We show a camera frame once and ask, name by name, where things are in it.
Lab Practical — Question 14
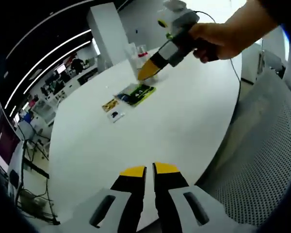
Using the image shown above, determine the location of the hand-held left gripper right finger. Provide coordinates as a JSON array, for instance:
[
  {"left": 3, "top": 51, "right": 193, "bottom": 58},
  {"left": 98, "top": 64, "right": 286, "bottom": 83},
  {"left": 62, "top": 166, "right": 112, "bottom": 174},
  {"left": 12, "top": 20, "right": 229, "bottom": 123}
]
[{"left": 152, "top": 162, "right": 227, "bottom": 233}]

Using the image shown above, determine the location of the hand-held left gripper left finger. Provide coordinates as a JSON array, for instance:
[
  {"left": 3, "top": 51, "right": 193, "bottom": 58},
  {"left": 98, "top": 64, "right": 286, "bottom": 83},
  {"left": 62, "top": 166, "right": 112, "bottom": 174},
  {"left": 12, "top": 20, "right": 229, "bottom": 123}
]
[{"left": 88, "top": 166, "right": 147, "bottom": 233}]

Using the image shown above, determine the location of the white skincare bottle red collar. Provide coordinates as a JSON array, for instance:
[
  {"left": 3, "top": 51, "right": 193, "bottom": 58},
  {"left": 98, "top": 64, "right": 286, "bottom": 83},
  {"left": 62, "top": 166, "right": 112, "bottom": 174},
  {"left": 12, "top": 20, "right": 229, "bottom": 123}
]
[{"left": 137, "top": 45, "right": 149, "bottom": 64}]

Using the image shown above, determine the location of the white skincare tube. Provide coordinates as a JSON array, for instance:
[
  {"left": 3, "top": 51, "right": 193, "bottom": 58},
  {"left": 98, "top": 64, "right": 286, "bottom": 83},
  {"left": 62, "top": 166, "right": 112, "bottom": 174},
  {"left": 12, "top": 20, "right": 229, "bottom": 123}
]
[{"left": 126, "top": 43, "right": 142, "bottom": 79}]

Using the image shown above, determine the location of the green black skincare sachet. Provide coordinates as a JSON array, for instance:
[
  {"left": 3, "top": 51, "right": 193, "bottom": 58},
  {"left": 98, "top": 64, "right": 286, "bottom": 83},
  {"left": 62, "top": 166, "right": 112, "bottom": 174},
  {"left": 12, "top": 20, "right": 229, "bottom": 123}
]
[{"left": 113, "top": 83, "right": 157, "bottom": 107}]

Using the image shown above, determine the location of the gold foil skincare sachet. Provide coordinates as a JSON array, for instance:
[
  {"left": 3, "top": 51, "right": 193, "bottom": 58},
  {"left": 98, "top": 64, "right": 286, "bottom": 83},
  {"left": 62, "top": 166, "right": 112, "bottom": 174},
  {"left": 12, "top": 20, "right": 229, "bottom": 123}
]
[{"left": 101, "top": 99, "right": 119, "bottom": 113}]

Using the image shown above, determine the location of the person's right hand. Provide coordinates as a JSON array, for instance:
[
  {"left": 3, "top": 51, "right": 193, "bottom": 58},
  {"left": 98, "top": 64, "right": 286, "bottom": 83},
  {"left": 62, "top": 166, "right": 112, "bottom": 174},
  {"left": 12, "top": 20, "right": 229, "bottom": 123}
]
[{"left": 189, "top": 21, "right": 236, "bottom": 64}]

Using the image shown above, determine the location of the long ceiling light strip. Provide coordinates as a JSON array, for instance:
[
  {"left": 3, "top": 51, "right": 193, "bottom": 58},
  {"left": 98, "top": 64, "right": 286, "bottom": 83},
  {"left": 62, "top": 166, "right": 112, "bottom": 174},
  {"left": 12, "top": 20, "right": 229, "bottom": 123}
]
[
  {"left": 4, "top": 29, "right": 92, "bottom": 110},
  {"left": 22, "top": 40, "right": 92, "bottom": 96}
]

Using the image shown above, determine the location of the white mesh chair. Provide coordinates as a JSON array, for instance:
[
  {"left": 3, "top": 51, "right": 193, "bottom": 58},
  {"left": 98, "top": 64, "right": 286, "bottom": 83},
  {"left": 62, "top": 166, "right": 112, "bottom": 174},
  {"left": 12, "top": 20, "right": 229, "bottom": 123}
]
[{"left": 195, "top": 69, "right": 291, "bottom": 228}]

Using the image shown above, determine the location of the black computer mouse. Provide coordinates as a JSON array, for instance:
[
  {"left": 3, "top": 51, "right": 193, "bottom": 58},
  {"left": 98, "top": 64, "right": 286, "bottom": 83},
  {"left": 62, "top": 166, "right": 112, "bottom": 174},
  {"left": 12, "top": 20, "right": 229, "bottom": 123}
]
[{"left": 9, "top": 169, "right": 20, "bottom": 186}]

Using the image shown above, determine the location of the white computer desk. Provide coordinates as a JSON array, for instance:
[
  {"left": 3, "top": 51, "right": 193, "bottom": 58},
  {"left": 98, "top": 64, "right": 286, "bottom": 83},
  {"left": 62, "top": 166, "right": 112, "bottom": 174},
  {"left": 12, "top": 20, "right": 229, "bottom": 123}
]
[{"left": 0, "top": 142, "right": 26, "bottom": 202}]

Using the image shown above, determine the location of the computer monitor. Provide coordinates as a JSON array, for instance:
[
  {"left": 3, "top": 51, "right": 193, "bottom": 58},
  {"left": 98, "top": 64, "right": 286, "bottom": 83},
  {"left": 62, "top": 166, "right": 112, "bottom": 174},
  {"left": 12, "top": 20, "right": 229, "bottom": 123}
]
[{"left": 0, "top": 103, "right": 22, "bottom": 173}]

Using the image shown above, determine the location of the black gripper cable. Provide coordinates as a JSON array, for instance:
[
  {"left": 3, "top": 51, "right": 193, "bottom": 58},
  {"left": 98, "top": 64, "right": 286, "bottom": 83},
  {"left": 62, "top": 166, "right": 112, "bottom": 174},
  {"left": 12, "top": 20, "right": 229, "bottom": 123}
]
[{"left": 193, "top": 10, "right": 243, "bottom": 104}]

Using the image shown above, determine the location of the tangle of black cables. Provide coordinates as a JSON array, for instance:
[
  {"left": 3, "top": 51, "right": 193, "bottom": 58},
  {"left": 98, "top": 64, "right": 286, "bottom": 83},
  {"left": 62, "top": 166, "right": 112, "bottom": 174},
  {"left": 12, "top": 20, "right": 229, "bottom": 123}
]
[{"left": 14, "top": 138, "right": 62, "bottom": 225}]

